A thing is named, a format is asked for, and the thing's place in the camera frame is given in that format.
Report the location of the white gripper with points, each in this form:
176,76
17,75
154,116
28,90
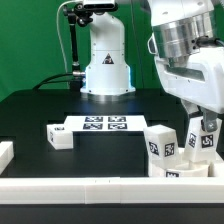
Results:
200,82

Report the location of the white round stool seat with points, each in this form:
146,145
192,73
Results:
184,169

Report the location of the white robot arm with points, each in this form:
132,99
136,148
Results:
180,28

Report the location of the white U-shaped fence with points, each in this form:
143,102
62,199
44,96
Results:
105,190

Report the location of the white marker base plate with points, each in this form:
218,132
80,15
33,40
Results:
130,123

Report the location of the camera on mount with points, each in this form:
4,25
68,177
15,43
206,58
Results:
99,4

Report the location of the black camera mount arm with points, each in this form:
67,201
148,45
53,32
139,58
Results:
76,16

